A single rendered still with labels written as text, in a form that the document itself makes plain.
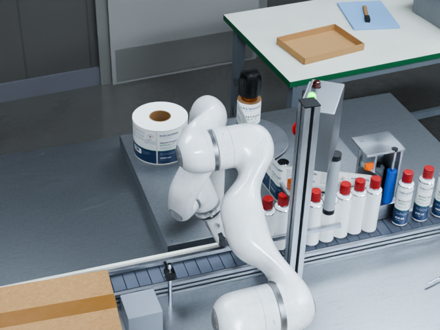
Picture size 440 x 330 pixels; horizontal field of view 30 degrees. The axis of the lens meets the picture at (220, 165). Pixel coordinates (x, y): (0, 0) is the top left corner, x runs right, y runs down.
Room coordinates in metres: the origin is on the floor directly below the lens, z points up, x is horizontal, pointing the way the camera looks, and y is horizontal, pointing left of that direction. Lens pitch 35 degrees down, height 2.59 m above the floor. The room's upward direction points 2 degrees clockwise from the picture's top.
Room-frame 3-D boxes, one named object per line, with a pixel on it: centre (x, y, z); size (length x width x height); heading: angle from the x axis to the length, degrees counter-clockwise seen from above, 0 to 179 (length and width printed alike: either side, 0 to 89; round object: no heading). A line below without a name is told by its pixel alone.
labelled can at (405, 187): (2.13, -0.60, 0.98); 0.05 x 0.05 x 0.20
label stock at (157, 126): (2.52, 0.22, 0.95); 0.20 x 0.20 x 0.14
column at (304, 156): (1.84, -0.23, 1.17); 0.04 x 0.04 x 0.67; 20
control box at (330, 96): (1.92, -0.27, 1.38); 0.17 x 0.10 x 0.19; 165
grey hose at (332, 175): (1.92, -0.33, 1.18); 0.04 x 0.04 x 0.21
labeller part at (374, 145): (2.20, -0.50, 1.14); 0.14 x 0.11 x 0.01; 110
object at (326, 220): (2.03, -0.35, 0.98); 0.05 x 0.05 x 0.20
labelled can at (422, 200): (2.15, -0.67, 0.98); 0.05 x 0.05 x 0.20
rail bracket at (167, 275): (1.78, 0.15, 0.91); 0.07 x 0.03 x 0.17; 20
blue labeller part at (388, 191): (2.16, -0.55, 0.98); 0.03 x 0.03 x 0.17
